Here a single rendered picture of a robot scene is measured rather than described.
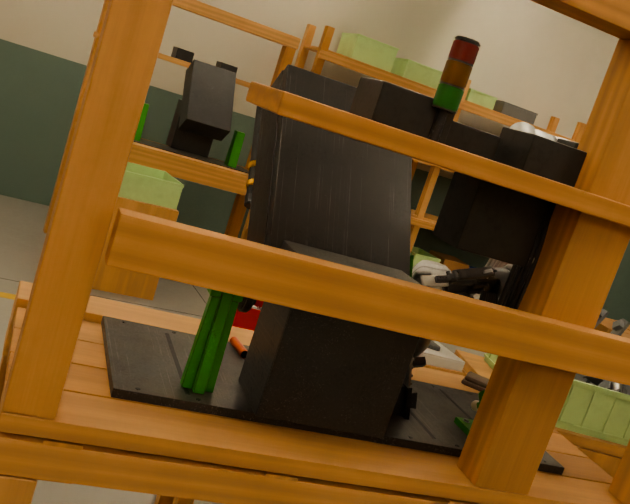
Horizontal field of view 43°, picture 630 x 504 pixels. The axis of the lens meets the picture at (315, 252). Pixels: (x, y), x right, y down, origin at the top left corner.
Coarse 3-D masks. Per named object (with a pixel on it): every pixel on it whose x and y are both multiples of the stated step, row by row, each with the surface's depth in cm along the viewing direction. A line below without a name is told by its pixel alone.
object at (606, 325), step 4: (604, 320) 784; (608, 320) 793; (612, 320) 802; (616, 320) 811; (600, 324) 757; (604, 324) 759; (608, 324) 767; (612, 324) 776; (596, 328) 761; (600, 328) 756; (604, 328) 750; (608, 328) 746; (628, 328) 784; (608, 332) 747; (624, 332) 751; (628, 332) 759; (624, 336) 727; (628, 336) 735
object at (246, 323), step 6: (258, 300) 257; (252, 306) 253; (258, 306) 255; (240, 312) 236; (246, 312) 236; (252, 312) 236; (258, 312) 236; (234, 318) 236; (240, 318) 236; (246, 318) 236; (252, 318) 237; (234, 324) 236; (240, 324) 236; (246, 324) 237; (252, 324) 237
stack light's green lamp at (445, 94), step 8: (440, 88) 149; (448, 88) 148; (456, 88) 148; (440, 96) 149; (448, 96) 148; (456, 96) 148; (432, 104) 150; (440, 104) 149; (448, 104) 148; (456, 104) 149; (456, 112) 150
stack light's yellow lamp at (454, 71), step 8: (448, 64) 148; (456, 64) 147; (464, 64) 147; (448, 72) 148; (456, 72) 148; (464, 72) 148; (440, 80) 151; (448, 80) 148; (456, 80) 148; (464, 80) 148
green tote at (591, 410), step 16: (576, 384) 261; (576, 400) 263; (592, 400) 263; (608, 400) 265; (624, 400) 265; (560, 416) 264; (576, 416) 264; (592, 416) 265; (608, 416) 266; (624, 416) 267; (576, 432) 266; (592, 432) 266; (608, 432) 267; (624, 432) 268
